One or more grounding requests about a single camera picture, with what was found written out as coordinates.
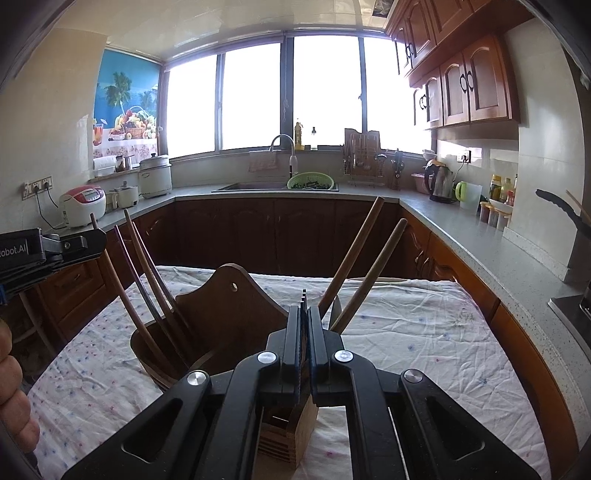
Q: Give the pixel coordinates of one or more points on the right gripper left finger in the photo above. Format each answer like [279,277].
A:
[204,427]

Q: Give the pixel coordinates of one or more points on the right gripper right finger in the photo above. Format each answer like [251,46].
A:
[403,426]

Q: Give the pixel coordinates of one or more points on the brown wooden chopstick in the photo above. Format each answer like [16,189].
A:
[121,292]

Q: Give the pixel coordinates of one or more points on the dark metal chopstick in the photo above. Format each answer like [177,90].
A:
[138,286]

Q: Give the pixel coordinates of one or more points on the steel chopstick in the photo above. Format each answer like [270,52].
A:
[165,291]

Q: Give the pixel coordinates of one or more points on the wooden chopstick carved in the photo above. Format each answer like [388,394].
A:
[159,289]

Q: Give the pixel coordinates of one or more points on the light wooden chopstick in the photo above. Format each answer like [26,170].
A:
[340,323]

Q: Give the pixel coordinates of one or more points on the steel spoon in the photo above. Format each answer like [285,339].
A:
[336,312]

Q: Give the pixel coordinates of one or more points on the steel fork long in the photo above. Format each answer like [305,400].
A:
[304,380]

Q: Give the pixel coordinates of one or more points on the person left hand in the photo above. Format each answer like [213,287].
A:
[15,406]

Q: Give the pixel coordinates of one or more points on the white red rice cooker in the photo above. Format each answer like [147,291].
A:
[77,204]

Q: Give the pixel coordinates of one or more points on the wooden utensil holder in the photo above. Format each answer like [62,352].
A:
[222,322]

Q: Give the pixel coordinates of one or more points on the small white cooker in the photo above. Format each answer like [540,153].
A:
[125,196]

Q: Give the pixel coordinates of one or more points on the tropical fruit poster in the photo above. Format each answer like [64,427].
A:
[125,107]

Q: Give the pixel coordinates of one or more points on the lower wooden cabinets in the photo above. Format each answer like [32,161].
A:
[300,236]

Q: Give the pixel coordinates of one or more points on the wooden cabinets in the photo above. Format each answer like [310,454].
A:
[456,60]
[300,236]

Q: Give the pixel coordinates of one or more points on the gas stove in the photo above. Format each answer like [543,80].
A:
[574,311]

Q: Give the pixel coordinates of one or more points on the green white pitcher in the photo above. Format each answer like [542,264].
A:
[468,195]

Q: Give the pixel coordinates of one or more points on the steel electric kettle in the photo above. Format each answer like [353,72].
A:
[439,181]

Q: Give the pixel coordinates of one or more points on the green colander basket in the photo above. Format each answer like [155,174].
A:
[311,181]

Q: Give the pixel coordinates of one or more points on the black wok with lid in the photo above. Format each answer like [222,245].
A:
[580,224]

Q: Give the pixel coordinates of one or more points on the knife block rack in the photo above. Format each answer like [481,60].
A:
[360,151]

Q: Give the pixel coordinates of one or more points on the chrome sink faucet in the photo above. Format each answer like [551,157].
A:
[284,143]

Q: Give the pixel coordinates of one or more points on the upper wooden cabinets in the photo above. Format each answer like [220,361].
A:
[456,60]

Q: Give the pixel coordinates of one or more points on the wall power outlet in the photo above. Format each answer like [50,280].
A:
[30,189]

